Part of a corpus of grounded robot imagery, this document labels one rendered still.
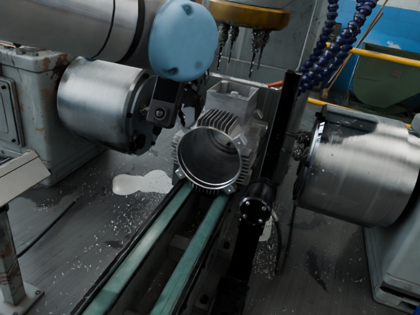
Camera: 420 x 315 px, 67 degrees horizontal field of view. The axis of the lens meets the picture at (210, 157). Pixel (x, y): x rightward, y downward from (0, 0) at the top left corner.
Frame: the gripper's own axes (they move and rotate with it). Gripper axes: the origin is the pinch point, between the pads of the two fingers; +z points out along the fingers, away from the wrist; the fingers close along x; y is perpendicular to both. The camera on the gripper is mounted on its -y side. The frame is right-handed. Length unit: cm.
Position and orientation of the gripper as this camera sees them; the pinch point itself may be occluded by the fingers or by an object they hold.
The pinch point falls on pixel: (184, 126)
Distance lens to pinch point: 69.1
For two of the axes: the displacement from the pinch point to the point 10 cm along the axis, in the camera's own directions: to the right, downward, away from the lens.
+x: -9.4, -2.7, 2.2
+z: 0.4, 5.3, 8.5
